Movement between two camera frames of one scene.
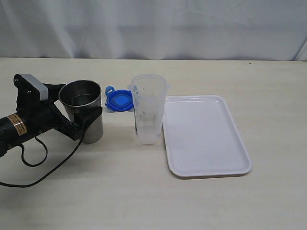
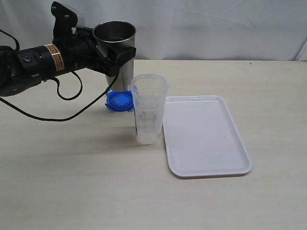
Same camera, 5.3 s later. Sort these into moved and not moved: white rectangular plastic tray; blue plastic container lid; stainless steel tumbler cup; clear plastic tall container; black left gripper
Moved: stainless steel tumbler cup; black left gripper
Not moved: clear plastic tall container; white rectangular plastic tray; blue plastic container lid
